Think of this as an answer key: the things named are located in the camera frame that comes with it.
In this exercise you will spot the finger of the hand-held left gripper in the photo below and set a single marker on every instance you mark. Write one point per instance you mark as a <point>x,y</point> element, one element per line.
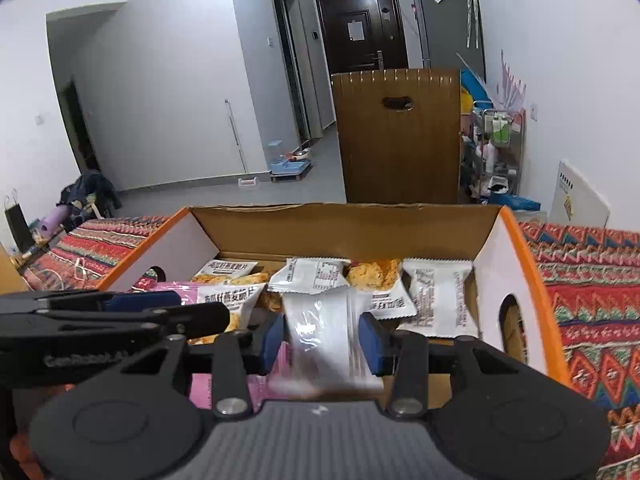
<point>190,316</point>
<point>145,300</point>

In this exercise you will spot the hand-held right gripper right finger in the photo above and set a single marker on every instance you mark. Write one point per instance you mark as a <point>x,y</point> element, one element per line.
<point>371,345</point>

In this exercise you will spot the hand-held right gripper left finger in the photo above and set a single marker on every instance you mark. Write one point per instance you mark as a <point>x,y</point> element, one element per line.
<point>274,342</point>

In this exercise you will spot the small lilac packet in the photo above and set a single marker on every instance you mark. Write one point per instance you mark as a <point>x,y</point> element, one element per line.
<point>172,289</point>

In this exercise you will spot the translucent white snack packet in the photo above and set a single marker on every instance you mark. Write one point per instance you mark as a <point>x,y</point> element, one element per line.
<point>320,340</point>

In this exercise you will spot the white oat crisp packet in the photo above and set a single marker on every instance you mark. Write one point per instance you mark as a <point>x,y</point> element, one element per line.
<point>227,270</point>
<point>380,285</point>
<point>235,305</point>

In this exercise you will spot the silver white snack packet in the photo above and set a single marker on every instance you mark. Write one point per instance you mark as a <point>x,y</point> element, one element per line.
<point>312,275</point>
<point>435,300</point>

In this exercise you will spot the orange cardboard box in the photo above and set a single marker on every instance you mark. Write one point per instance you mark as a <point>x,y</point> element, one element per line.
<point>350,230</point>

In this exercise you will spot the dark jacket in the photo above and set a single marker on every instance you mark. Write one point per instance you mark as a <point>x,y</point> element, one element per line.
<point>90,191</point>

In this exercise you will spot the purple rolled mat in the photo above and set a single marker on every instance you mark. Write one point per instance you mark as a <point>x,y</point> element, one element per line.
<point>52,220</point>

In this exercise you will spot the black paper bag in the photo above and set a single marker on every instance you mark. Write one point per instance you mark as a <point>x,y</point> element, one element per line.
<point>17,230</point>

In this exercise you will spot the blue pet feeding stand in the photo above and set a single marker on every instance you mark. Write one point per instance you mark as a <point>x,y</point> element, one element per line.
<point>292,166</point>

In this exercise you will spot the white mop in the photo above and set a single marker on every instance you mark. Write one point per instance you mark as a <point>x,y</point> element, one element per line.
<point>235,135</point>

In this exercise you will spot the blue plastic bag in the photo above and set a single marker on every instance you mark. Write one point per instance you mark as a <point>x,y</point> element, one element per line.
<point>520,204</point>

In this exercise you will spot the metal storage trolley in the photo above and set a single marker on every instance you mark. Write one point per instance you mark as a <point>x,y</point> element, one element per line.
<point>492,160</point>

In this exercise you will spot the white flat board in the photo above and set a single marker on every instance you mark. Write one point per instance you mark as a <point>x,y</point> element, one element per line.
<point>580,200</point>

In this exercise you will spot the grey interior door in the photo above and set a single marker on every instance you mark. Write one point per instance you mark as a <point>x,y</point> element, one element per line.
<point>295,60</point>

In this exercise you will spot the dark brown door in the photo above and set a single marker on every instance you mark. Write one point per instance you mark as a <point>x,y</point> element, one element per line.
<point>365,57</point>

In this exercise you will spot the white paper sheet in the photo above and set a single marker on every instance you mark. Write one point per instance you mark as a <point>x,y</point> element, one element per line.
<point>356,30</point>

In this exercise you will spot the grey fridge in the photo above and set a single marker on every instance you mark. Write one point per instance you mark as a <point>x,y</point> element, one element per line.
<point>445,35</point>

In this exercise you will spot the white umbrella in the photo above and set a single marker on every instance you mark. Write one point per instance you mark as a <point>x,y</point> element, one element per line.
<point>472,10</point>

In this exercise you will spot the white wall socket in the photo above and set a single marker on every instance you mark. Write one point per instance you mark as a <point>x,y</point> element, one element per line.
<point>534,110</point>

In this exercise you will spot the purple wall decoration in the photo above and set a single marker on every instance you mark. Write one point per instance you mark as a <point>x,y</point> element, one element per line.
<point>510,85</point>

